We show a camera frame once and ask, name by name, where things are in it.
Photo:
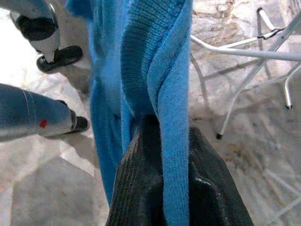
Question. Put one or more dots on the blue knit sweater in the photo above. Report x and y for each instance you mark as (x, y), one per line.
(152, 47)

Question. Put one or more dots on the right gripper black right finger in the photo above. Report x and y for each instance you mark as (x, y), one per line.
(211, 200)

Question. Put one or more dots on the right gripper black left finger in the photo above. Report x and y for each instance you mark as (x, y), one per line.
(138, 188)

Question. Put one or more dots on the white plastic folding table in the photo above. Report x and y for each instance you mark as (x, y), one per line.
(258, 54)

